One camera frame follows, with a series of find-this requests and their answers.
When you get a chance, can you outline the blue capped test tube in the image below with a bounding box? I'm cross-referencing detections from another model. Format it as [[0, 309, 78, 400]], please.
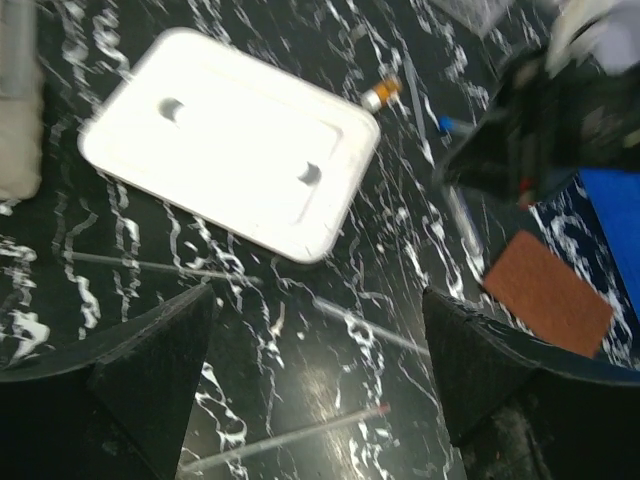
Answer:
[[438, 116, 475, 136]]

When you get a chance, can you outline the white plastic lid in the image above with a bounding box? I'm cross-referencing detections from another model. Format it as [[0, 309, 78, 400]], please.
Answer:
[[78, 28, 380, 264]]

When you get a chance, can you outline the thermometer with red tip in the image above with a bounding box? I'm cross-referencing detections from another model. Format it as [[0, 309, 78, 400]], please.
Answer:
[[176, 404, 391, 479]]

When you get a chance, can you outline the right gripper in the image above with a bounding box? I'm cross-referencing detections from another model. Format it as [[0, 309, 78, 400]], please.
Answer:
[[434, 48, 639, 204]]

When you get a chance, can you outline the clear glass rod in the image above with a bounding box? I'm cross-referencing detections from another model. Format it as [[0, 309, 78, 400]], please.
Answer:
[[62, 251, 263, 285]]

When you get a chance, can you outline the blue compartment tray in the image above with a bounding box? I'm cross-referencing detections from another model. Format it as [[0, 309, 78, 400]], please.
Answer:
[[580, 169, 640, 316]]

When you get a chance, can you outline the beige plastic bin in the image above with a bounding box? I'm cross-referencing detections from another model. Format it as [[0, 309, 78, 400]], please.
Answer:
[[1, 0, 44, 200]]

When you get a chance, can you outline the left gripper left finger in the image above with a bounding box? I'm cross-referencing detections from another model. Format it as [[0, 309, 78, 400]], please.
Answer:
[[1, 284, 216, 479]]

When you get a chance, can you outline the orange capped vial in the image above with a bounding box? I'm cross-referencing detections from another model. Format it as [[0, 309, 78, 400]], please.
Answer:
[[360, 76, 402, 113]]

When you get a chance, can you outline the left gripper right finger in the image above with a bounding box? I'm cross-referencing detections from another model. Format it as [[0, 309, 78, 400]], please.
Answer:
[[422, 288, 639, 479]]

